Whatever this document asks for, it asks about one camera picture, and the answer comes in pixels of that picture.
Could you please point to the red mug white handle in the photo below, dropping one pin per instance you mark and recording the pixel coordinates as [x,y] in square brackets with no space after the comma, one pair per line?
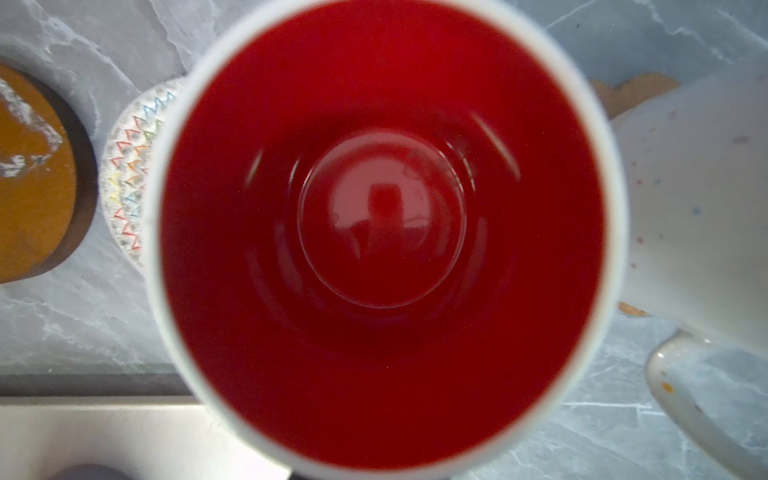
[384,239]

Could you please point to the white woven round coaster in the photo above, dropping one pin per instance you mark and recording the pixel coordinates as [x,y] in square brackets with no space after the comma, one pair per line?
[125,162]

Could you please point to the cork paw print coaster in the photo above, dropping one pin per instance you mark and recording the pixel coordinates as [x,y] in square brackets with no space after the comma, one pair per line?
[636,90]

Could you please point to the glossy brown round coaster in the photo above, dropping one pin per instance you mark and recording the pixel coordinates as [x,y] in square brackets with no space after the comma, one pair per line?
[48,177]

